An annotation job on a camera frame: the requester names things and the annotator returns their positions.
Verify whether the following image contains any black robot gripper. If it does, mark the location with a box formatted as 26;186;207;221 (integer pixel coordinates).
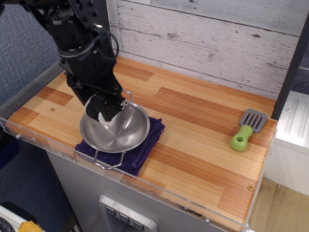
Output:
59;35;128;121

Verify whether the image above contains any plush sushi roll toy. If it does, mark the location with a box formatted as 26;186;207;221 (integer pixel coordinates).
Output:
84;95;113;125

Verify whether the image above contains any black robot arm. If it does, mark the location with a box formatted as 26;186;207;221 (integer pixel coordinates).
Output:
17;0;126;122

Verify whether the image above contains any purple folded cloth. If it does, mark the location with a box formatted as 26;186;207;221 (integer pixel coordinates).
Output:
75;116;166;177

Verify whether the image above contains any clear acrylic table guard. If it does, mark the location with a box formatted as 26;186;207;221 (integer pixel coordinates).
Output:
1;58;277;232

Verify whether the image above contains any silver toy fridge cabinet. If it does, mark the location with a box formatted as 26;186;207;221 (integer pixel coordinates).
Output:
47;152;204;232

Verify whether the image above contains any yellow object at corner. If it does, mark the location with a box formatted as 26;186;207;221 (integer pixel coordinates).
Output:
18;221;43;232

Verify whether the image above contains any green grey toy spatula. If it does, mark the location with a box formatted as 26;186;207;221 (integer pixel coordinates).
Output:
230;108;267;151

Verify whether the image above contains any white ribbed side appliance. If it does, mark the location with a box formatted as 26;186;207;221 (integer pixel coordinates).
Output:
264;91;309;195

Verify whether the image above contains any stainless steel two-handled bowl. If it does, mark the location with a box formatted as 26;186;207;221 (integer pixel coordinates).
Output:
80;90;150;170

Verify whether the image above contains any black left upright post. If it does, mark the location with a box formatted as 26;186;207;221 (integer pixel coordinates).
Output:
95;0;119;58

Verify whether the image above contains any black upright post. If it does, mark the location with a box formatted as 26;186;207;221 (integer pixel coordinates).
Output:
271;14;309;120
95;0;119;58

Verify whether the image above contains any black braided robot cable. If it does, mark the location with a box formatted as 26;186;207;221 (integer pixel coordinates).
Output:
0;217;15;232

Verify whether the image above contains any black right upright post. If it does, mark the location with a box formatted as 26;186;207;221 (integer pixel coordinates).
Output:
271;14;309;120

